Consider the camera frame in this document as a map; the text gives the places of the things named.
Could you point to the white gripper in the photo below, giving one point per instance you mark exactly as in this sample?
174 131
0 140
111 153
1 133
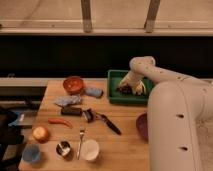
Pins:
132 80

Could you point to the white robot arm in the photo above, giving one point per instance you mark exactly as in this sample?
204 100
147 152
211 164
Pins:
175 103

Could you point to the green plastic tray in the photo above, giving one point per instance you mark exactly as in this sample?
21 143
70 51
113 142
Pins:
116 97

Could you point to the blue sponge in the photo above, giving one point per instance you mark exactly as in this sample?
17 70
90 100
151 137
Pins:
94 92

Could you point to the purple bowl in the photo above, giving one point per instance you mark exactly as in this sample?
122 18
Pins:
142 126

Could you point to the red bowl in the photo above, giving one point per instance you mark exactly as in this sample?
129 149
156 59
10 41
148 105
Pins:
73 84

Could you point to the crumpled grey cloth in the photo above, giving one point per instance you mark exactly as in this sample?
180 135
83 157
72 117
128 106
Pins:
67 100

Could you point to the black rectangular block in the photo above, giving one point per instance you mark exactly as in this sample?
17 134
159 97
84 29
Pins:
71 111

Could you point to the silver fork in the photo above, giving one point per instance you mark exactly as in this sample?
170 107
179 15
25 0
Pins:
81 135

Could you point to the white cup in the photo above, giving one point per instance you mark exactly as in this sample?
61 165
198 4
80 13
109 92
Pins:
90 150

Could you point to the small metal cup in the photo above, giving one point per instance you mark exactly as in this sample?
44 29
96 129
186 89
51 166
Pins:
63 148

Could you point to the red yellow apple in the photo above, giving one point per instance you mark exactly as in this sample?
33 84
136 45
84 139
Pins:
41 134

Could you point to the blue plastic cup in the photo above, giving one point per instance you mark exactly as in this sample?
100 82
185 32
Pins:
31 153

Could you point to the black chair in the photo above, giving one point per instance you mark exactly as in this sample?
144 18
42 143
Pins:
9 135

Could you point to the black handled peeler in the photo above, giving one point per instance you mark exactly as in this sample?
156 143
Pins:
91 116

